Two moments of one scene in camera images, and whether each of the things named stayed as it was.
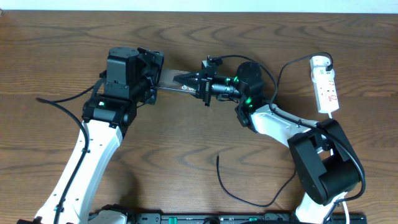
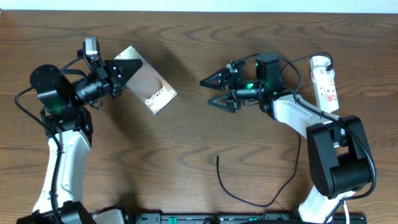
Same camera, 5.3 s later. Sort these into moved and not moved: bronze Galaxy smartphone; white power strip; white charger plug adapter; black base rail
Moved: bronze Galaxy smartphone
Not moved: black base rail; white power strip; white charger plug adapter
